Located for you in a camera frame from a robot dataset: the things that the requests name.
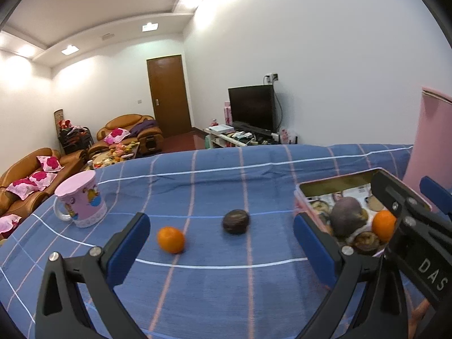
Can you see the brown leather sofa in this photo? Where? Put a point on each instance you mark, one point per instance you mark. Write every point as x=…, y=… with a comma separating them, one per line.
x=21, y=164

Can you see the brown wooden door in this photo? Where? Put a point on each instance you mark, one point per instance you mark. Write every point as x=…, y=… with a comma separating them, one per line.
x=169, y=95

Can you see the black television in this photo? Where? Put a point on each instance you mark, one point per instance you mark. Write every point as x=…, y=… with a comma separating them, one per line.
x=251, y=107

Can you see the purple passion fruit with stem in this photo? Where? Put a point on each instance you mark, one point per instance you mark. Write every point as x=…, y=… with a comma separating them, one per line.
x=348, y=217

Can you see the cluttered coffee table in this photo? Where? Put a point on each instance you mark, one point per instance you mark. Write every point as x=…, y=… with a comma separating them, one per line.
x=111, y=155

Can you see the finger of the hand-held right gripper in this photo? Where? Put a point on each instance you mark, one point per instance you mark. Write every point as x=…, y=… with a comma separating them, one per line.
x=431, y=188
x=395, y=194

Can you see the pink floral cushion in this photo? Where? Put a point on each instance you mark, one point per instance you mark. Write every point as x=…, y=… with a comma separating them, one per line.
x=49, y=162
x=7, y=223
x=41, y=178
x=24, y=188
x=117, y=136

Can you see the large orange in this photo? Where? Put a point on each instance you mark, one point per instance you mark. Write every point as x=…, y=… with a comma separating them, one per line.
x=383, y=224

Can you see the printed paper sheet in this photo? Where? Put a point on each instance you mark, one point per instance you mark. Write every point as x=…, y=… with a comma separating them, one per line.
x=355, y=191

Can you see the white television stand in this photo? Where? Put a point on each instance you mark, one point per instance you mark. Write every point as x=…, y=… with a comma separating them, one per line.
x=240, y=137

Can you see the wall socket with plugs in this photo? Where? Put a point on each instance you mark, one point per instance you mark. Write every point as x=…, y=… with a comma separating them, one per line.
x=272, y=78

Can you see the square ceiling light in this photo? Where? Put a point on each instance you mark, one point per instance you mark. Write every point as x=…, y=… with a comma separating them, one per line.
x=69, y=50
x=150, y=27

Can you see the white flat box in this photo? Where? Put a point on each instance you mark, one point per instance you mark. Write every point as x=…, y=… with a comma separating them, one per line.
x=220, y=129

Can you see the pink box lid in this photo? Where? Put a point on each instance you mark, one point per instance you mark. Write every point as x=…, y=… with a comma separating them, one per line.
x=432, y=141

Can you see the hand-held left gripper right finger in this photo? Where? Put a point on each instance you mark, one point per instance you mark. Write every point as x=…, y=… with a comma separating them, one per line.
x=314, y=252

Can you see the person's right hand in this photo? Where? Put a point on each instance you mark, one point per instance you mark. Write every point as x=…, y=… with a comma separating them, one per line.
x=421, y=319

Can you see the black rack with clothes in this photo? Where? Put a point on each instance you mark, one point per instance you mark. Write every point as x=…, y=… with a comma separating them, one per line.
x=74, y=137

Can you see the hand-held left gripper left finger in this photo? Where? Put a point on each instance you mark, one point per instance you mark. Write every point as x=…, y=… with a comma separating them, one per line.
x=129, y=245

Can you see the ceiling vent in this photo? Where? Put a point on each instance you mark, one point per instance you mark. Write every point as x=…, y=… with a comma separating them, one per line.
x=108, y=36

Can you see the purple cloth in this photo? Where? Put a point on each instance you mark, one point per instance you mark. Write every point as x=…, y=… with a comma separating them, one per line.
x=144, y=126

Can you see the pink cartoon mug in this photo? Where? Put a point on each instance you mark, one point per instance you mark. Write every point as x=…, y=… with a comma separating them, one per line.
x=83, y=201

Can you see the blue plaid blanket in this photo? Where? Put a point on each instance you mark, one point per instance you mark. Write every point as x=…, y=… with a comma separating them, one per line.
x=212, y=289

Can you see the white floral bag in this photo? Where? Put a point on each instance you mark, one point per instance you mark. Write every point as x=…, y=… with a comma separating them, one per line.
x=287, y=137

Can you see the pink gift bag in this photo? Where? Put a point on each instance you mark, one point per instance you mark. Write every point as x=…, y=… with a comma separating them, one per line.
x=227, y=113

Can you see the brown leather armchair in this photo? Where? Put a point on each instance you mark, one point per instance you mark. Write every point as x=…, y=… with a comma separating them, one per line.
x=123, y=120

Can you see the pink tin box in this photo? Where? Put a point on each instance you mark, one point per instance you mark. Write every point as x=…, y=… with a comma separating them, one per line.
x=304, y=203

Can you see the dark round passion fruit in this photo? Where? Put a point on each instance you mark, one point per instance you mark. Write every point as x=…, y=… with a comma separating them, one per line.
x=236, y=221

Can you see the small orange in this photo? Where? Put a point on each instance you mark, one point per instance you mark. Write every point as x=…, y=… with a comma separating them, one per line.
x=171, y=240

